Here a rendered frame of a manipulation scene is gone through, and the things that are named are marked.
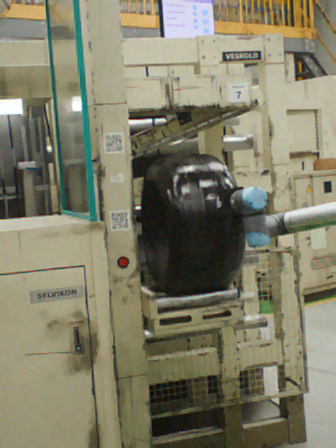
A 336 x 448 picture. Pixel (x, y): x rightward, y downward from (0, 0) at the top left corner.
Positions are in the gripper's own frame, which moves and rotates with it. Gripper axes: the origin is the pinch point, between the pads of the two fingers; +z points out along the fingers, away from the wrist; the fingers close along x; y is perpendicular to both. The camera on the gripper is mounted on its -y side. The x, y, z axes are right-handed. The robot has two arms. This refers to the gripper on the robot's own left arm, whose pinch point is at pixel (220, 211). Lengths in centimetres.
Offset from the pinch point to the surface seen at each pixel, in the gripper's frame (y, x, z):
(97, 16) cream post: 75, 36, 12
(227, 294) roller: -31.4, -5.2, 15.3
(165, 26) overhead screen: 175, -96, 358
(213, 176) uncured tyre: 13.4, -0.8, 6.5
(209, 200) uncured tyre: 4.4, 3.2, 2.0
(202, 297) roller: -31.5, 4.9, 15.4
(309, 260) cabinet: -39, -234, 406
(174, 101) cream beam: 49, 1, 41
